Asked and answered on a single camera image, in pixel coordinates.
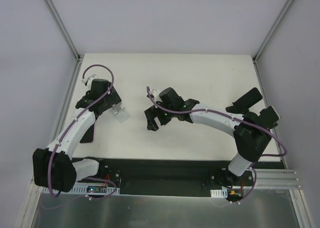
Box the right white cable duct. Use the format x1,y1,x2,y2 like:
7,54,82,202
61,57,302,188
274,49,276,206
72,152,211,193
210,189,228,199

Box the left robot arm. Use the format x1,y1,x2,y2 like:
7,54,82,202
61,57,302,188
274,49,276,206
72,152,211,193
32,78,122,192

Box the aluminium frame post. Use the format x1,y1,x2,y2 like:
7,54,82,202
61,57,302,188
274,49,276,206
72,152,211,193
252,0,295,64
37,0,85,63

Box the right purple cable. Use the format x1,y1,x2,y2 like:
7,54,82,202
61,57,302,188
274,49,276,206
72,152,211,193
145,86,288,157

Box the left white cable duct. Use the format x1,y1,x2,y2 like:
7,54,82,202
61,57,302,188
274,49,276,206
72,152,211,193
70,185,120,196

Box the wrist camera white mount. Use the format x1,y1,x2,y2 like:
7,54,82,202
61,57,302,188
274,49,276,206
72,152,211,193
81,74,98,88
149,89,162,102

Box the white cable duct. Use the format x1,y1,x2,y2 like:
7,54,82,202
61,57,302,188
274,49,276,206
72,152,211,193
70,185,120,196
210,189,228,199

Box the white folding phone stand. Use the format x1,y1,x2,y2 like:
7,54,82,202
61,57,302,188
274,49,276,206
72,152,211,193
111,102,130,123

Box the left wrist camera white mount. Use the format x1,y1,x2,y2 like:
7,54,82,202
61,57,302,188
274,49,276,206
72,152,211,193
81,74,98,88

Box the left aluminium frame post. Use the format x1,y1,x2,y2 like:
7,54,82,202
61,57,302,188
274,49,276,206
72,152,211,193
37,0,85,63

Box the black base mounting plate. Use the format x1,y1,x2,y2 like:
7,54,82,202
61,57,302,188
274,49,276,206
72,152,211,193
74,156,260,202

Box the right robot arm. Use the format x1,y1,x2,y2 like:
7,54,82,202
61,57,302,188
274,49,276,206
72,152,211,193
144,87,279,186

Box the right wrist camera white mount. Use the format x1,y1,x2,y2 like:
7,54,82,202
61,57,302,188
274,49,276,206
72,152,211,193
149,89,162,102

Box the right aluminium frame post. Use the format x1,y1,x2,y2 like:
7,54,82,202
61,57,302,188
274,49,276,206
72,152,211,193
252,0,295,64

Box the aluminium rail lower right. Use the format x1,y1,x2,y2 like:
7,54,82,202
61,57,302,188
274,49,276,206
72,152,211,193
255,169,302,190

